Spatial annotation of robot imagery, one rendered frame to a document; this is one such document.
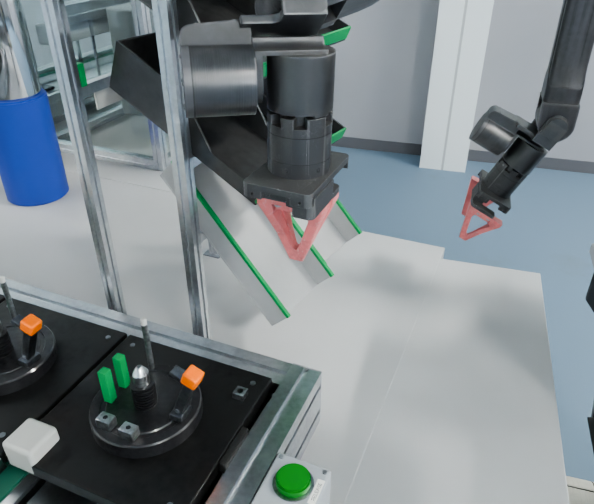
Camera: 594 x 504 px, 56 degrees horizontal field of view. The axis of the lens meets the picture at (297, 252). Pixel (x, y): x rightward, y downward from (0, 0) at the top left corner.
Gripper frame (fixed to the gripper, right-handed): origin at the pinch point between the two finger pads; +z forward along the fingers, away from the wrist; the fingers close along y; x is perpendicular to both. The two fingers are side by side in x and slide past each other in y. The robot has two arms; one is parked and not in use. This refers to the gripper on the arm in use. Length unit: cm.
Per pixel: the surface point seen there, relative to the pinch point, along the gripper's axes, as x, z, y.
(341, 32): -10.3, -13.4, -40.0
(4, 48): -94, -1, -51
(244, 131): -20.6, -0.4, -27.7
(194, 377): -10.1, 16.5, 5.3
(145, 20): -77, -4, -81
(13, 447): -28.3, 24.9, 16.6
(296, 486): 3.6, 26.0, 7.1
